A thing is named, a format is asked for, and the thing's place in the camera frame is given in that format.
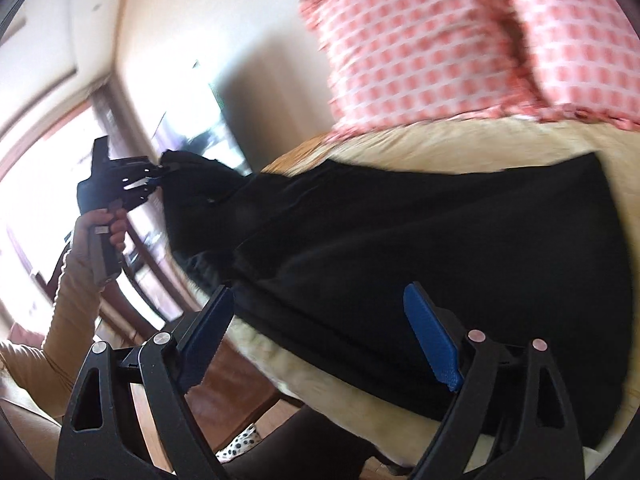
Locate person's left forearm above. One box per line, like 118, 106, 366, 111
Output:
0, 255, 106, 411

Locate person's dark trouser legs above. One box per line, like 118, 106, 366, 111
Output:
220, 400, 416, 480

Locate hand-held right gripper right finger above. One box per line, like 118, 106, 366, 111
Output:
402, 282, 588, 480

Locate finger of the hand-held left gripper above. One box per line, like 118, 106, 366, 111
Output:
125, 177, 162, 202
127, 159, 168, 179

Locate pink polka dot pillow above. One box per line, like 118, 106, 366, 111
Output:
480, 0, 640, 133
299, 0, 546, 136

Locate cream patterned bedspread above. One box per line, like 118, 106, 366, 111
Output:
185, 110, 640, 466

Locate white spotted slipper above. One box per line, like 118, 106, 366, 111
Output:
215, 422, 261, 463

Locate dark wooden chair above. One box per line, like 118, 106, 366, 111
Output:
117, 237, 186, 321

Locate person's left hand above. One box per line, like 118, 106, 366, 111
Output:
67, 207, 130, 286

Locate black pants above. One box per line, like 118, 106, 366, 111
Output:
160, 150, 626, 453

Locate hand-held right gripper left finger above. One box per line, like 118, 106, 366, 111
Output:
57, 284, 236, 480

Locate wooden bed frame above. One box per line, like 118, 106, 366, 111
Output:
185, 345, 281, 431

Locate bright window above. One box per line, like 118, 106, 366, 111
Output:
0, 100, 166, 321

